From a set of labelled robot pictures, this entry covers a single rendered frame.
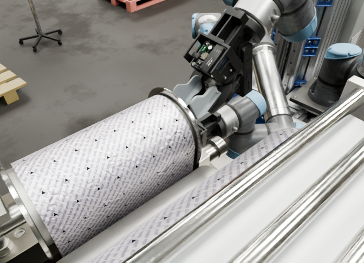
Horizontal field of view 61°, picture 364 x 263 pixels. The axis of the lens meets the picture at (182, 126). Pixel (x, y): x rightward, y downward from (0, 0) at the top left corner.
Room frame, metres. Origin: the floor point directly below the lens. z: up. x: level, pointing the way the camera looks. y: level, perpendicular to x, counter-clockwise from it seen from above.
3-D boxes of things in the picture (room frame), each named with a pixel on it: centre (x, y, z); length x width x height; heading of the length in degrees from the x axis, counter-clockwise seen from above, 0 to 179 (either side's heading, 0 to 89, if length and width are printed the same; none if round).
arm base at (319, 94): (1.07, -0.61, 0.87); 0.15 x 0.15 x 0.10
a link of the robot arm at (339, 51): (1.06, -0.62, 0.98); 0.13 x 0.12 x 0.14; 37
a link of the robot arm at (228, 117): (0.57, -0.10, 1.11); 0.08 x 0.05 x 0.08; 40
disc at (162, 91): (0.40, 0.02, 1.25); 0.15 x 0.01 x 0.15; 40
